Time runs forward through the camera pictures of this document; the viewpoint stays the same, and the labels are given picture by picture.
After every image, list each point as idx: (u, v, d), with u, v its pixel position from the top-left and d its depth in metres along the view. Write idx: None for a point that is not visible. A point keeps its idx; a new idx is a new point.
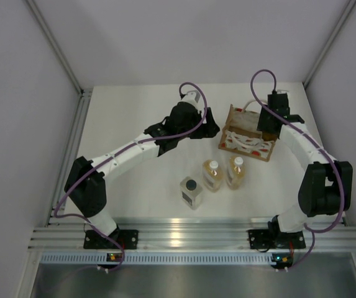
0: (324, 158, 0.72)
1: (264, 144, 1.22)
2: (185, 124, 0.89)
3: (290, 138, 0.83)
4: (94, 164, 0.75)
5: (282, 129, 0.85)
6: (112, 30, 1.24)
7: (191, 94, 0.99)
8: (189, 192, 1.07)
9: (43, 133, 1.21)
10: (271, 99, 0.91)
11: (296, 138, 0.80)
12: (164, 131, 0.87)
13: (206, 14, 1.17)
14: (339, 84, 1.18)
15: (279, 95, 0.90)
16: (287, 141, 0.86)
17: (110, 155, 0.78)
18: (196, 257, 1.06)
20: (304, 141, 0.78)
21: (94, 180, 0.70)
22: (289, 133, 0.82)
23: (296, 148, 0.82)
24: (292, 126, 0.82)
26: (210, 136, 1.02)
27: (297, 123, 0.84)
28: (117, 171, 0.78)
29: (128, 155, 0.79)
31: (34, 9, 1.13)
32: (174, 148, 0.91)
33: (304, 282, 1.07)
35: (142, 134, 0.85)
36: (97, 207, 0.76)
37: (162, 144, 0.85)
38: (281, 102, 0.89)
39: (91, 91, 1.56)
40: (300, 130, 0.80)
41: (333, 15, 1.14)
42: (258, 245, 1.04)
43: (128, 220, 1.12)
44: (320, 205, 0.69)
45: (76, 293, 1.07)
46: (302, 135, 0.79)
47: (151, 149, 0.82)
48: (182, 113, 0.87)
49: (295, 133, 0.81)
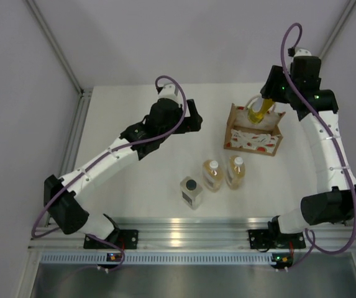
0: (344, 180, 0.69)
1: (271, 139, 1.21)
2: (166, 123, 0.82)
3: (313, 135, 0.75)
4: (64, 183, 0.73)
5: (307, 118, 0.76)
6: (112, 30, 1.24)
7: (169, 87, 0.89)
8: (189, 192, 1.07)
9: (44, 133, 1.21)
10: (298, 66, 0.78)
11: (321, 141, 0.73)
12: (143, 133, 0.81)
13: (206, 15, 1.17)
14: (339, 84, 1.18)
15: (309, 63, 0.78)
16: (308, 131, 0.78)
17: (82, 170, 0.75)
18: (195, 257, 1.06)
20: (330, 149, 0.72)
21: (65, 200, 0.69)
22: (314, 128, 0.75)
23: (313, 148, 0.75)
24: (320, 122, 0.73)
26: (194, 130, 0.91)
27: (331, 113, 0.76)
28: (92, 185, 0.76)
29: (102, 166, 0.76)
31: (35, 9, 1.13)
32: (156, 148, 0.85)
33: (304, 282, 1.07)
35: (118, 139, 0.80)
36: (79, 221, 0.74)
37: (138, 149, 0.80)
38: (309, 73, 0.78)
39: (91, 91, 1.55)
40: (330, 131, 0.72)
41: (333, 15, 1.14)
42: (258, 245, 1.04)
43: (128, 220, 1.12)
44: (325, 218, 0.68)
45: (76, 293, 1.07)
46: (330, 139, 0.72)
47: (127, 157, 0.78)
48: (163, 111, 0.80)
49: (322, 133, 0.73)
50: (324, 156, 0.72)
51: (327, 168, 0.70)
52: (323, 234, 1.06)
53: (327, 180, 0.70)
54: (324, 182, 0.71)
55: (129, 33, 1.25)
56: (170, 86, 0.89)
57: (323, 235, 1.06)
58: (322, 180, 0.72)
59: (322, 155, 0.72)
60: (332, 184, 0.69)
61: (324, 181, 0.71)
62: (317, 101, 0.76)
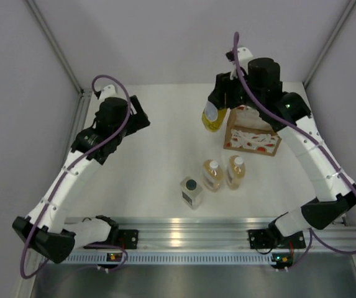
0: (343, 185, 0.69)
1: (271, 138, 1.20)
2: (120, 120, 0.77)
3: (298, 146, 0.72)
4: (33, 221, 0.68)
5: (287, 131, 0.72)
6: (111, 30, 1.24)
7: (108, 87, 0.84)
8: (189, 192, 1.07)
9: (43, 133, 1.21)
10: (258, 75, 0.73)
11: (309, 152, 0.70)
12: (95, 137, 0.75)
13: (206, 15, 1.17)
14: (339, 84, 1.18)
15: (271, 71, 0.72)
16: (290, 143, 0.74)
17: (45, 202, 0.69)
18: (195, 258, 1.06)
20: (320, 158, 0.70)
21: (40, 238, 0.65)
22: (297, 139, 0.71)
23: (301, 158, 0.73)
24: (301, 133, 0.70)
26: (146, 125, 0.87)
27: (305, 118, 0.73)
28: (63, 213, 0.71)
29: (64, 190, 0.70)
31: (35, 9, 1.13)
32: (114, 151, 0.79)
33: (304, 282, 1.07)
35: (70, 154, 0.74)
36: (66, 248, 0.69)
37: (95, 156, 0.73)
38: (272, 81, 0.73)
39: (91, 91, 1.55)
40: (315, 140, 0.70)
41: (333, 15, 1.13)
42: (258, 245, 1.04)
43: (128, 220, 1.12)
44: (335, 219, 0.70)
45: (76, 292, 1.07)
46: (317, 148, 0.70)
47: (86, 169, 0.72)
48: (112, 108, 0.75)
49: (306, 143, 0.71)
50: (317, 167, 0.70)
51: (324, 179, 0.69)
52: (322, 234, 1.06)
53: (327, 190, 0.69)
54: (324, 191, 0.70)
55: (128, 33, 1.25)
56: (108, 85, 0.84)
57: (322, 235, 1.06)
58: (322, 189, 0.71)
59: (314, 166, 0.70)
60: (335, 192, 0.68)
61: (324, 190, 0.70)
62: (289, 110, 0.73)
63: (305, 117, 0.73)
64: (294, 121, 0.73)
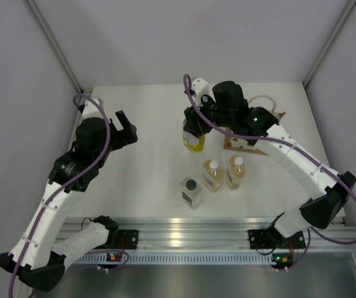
0: (328, 177, 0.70)
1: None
2: (98, 144, 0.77)
3: (276, 152, 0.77)
4: (16, 258, 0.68)
5: (261, 141, 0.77)
6: (111, 30, 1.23)
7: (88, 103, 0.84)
8: (189, 192, 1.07)
9: (43, 133, 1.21)
10: (223, 97, 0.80)
11: (286, 155, 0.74)
12: (72, 166, 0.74)
13: (206, 14, 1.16)
14: (340, 84, 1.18)
15: (233, 93, 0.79)
16: (269, 151, 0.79)
17: (25, 239, 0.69)
18: (195, 258, 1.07)
20: (297, 158, 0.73)
21: (25, 277, 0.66)
22: (273, 146, 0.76)
23: (282, 162, 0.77)
24: (274, 141, 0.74)
26: (133, 141, 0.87)
27: (274, 126, 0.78)
28: (46, 246, 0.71)
29: (44, 226, 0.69)
31: (34, 9, 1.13)
32: (96, 175, 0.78)
33: (304, 282, 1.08)
35: (48, 185, 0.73)
36: (55, 275, 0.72)
37: (74, 186, 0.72)
38: (238, 100, 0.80)
39: (91, 90, 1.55)
40: (289, 143, 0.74)
41: (334, 15, 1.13)
42: (258, 245, 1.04)
43: (128, 220, 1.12)
44: (333, 214, 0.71)
45: (77, 293, 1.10)
46: (292, 149, 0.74)
47: (64, 201, 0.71)
48: (90, 133, 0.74)
49: (281, 147, 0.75)
50: (297, 167, 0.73)
51: (307, 176, 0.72)
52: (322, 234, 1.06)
53: (314, 186, 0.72)
54: (312, 187, 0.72)
55: (128, 33, 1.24)
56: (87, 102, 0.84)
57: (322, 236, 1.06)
58: (309, 186, 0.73)
59: (296, 166, 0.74)
60: (322, 186, 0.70)
61: (312, 187, 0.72)
62: (258, 122, 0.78)
63: (274, 125, 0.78)
64: (266, 131, 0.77)
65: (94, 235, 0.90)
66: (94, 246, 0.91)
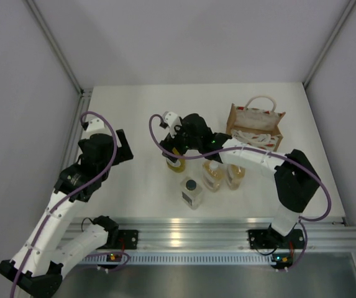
0: (277, 159, 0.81)
1: (271, 138, 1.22)
2: (104, 158, 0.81)
3: (235, 159, 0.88)
4: (17, 266, 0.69)
5: (222, 154, 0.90)
6: (111, 30, 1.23)
7: (96, 120, 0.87)
8: (189, 192, 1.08)
9: (44, 132, 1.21)
10: (191, 127, 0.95)
11: (240, 156, 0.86)
12: (78, 177, 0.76)
13: (206, 14, 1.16)
14: (339, 84, 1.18)
15: (197, 124, 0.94)
16: (233, 162, 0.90)
17: (28, 246, 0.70)
18: (194, 258, 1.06)
20: (249, 154, 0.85)
21: (26, 283, 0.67)
22: (230, 154, 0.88)
23: (246, 165, 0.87)
24: (228, 149, 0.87)
26: (128, 158, 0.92)
27: (227, 142, 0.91)
28: (49, 254, 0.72)
29: (48, 233, 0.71)
31: (34, 9, 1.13)
32: (97, 187, 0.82)
33: (303, 282, 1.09)
35: (54, 194, 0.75)
36: (54, 283, 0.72)
37: (79, 196, 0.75)
38: (202, 129, 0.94)
39: (91, 91, 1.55)
40: (238, 146, 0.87)
41: (334, 15, 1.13)
42: (258, 245, 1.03)
43: (128, 220, 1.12)
44: (302, 190, 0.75)
45: (77, 293, 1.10)
46: (243, 149, 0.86)
47: (69, 210, 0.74)
48: (97, 147, 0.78)
49: (235, 151, 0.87)
50: (252, 162, 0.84)
51: (260, 164, 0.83)
52: (322, 234, 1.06)
53: (269, 171, 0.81)
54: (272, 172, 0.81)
55: (128, 33, 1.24)
56: (92, 120, 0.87)
57: (322, 237, 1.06)
58: (269, 174, 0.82)
59: (251, 162, 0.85)
60: (273, 167, 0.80)
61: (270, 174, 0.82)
62: (216, 142, 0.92)
63: (228, 139, 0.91)
64: (222, 145, 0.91)
65: (94, 238, 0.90)
66: (94, 248, 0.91)
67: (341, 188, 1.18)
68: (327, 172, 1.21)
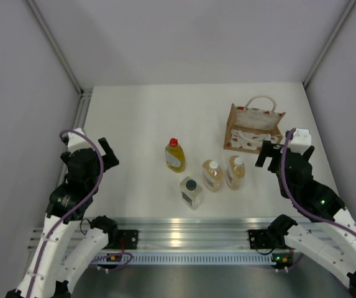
0: None
1: (271, 138, 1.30)
2: (91, 174, 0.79)
3: (338, 238, 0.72)
4: (23, 293, 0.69)
5: (325, 224, 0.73)
6: (111, 30, 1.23)
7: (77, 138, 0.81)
8: (189, 192, 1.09)
9: (43, 131, 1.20)
10: (293, 173, 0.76)
11: (351, 245, 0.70)
12: (68, 197, 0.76)
13: (205, 14, 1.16)
14: (340, 84, 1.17)
15: (305, 172, 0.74)
16: (328, 231, 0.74)
17: (31, 273, 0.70)
18: (195, 258, 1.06)
20: None
21: None
22: (337, 233, 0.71)
23: (343, 249, 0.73)
24: (339, 228, 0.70)
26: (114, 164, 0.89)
27: (342, 213, 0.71)
28: (54, 275, 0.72)
29: (48, 258, 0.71)
31: (34, 8, 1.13)
32: (89, 205, 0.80)
33: (302, 281, 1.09)
35: (48, 219, 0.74)
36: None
37: (73, 217, 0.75)
38: (307, 179, 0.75)
39: (91, 91, 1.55)
40: None
41: (334, 15, 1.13)
42: (258, 245, 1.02)
43: (127, 220, 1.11)
44: None
45: (78, 293, 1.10)
46: None
47: (64, 232, 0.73)
48: (81, 164, 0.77)
49: (347, 235, 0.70)
50: None
51: None
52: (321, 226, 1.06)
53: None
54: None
55: (128, 33, 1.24)
56: (71, 134, 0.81)
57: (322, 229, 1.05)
58: None
59: None
60: None
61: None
62: (322, 205, 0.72)
63: (341, 209, 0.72)
64: (332, 216, 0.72)
65: (94, 244, 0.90)
66: (96, 252, 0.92)
67: (340, 188, 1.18)
68: (326, 172, 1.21)
